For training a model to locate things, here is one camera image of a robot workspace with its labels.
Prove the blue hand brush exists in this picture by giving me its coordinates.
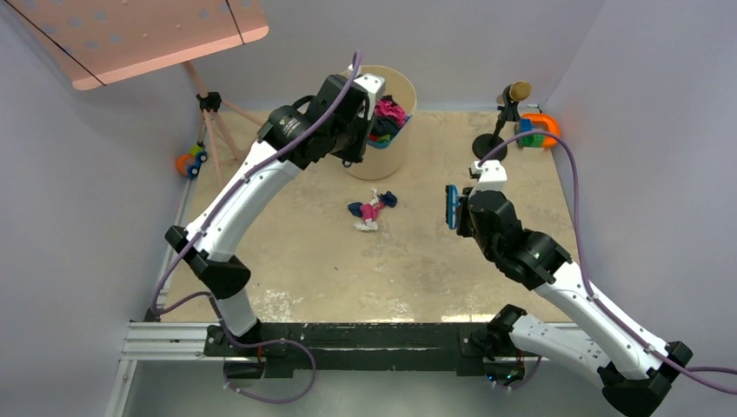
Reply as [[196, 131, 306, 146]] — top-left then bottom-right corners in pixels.
[[445, 184, 460, 230]]

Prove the blue dustpan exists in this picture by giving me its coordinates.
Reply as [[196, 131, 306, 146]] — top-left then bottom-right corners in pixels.
[[367, 116, 411, 149]]

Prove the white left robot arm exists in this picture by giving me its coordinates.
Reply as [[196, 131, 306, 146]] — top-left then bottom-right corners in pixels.
[[165, 73, 385, 355]]

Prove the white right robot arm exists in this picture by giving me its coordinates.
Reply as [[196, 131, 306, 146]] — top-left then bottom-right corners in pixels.
[[446, 185, 693, 416]]

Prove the black paper scrap centre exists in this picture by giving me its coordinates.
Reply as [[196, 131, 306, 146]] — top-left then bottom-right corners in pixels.
[[371, 116, 402, 137]]

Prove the beige round bin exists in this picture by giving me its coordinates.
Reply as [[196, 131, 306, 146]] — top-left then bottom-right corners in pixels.
[[348, 65, 417, 181]]

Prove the pink paper scrap right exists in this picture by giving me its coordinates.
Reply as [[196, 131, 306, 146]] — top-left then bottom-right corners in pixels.
[[375, 96, 407, 125]]

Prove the pink paper scrap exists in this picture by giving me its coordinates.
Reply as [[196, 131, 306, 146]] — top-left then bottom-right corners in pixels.
[[375, 96, 407, 125], [360, 202, 385, 223]]

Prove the black microphone stand toy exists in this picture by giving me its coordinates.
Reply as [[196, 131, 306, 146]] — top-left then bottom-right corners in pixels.
[[472, 80, 532, 161]]

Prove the dark blue scrap front left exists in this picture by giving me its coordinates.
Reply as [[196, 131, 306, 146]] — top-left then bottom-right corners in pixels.
[[347, 202, 363, 218]]

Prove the blue paper scrap front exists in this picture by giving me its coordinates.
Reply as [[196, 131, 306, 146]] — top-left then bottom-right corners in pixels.
[[379, 191, 398, 208]]

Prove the pink paper scrap left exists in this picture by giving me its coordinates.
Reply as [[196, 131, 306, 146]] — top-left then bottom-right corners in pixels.
[[360, 202, 385, 223]]

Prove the orange colourful block toy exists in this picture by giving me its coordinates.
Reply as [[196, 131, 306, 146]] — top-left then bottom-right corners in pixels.
[[514, 113, 561, 149]]

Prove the orange wheeled toy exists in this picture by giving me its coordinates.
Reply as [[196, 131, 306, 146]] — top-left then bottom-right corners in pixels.
[[175, 145, 209, 179]]

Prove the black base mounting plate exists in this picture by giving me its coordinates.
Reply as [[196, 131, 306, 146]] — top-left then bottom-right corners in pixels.
[[203, 322, 538, 387]]

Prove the pink music stand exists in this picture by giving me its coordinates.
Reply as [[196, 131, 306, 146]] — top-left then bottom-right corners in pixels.
[[1, 1, 269, 186]]

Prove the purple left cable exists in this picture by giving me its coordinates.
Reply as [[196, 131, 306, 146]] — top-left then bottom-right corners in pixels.
[[150, 50, 365, 405]]

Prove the purple cable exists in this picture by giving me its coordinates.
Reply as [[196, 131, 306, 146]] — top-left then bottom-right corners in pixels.
[[150, 50, 365, 405], [476, 129, 737, 396]]

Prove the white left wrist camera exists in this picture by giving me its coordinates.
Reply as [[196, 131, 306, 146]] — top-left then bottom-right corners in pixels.
[[354, 73, 386, 120]]

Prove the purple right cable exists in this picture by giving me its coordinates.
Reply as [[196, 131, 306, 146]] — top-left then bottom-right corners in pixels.
[[476, 129, 737, 396]]

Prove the aluminium frame rail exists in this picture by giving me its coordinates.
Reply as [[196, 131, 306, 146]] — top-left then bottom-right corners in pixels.
[[103, 178, 643, 417]]

